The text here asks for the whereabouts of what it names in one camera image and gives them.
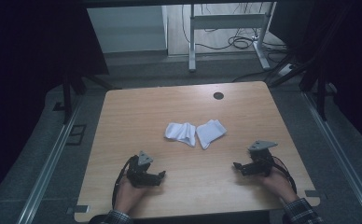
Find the black stand legs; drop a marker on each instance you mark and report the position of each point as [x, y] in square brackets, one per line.
[66, 99]
[320, 93]

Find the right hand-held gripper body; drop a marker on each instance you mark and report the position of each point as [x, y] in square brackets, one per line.
[260, 160]

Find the white power strip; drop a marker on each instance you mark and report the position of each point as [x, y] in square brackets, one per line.
[286, 69]

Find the black rectangular floor frame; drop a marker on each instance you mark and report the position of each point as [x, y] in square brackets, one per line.
[76, 126]

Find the person's left hand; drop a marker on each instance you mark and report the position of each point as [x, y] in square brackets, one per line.
[129, 196]

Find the white wall panel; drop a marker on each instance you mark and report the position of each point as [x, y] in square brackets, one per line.
[126, 28]

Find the dark curtain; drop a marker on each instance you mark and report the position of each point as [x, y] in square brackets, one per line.
[30, 62]
[350, 62]

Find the white sock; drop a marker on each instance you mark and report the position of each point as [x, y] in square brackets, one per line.
[179, 131]
[210, 132]

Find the black round table grommet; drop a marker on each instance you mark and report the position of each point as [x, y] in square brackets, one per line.
[218, 95]

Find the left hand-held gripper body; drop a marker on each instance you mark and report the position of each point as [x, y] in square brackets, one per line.
[140, 169]

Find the grey table corner bracket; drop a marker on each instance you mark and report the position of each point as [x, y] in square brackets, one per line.
[78, 209]
[316, 194]

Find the white metal desk frame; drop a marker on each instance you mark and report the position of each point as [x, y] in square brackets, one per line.
[192, 37]

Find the person's right hand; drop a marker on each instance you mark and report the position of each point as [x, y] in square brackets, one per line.
[277, 183]

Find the aluminium floor rail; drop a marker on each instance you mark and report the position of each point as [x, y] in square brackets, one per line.
[50, 161]
[341, 155]

